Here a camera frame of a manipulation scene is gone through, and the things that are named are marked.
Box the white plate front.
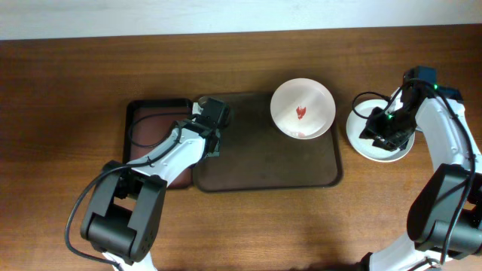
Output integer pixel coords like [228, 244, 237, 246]
[346, 111, 415, 163]

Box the grey-white plate with sauce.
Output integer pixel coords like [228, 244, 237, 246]
[386, 87, 422, 132]

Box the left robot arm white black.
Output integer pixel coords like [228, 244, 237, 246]
[81, 98, 230, 270]

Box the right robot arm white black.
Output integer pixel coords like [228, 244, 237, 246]
[355, 66, 481, 270]

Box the large dark brown tray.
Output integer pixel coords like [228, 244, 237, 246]
[193, 93, 343, 193]

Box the small reddish brown tray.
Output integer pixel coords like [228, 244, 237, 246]
[122, 98, 194, 190]

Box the white plate small red stain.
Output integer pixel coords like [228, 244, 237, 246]
[270, 78, 336, 140]

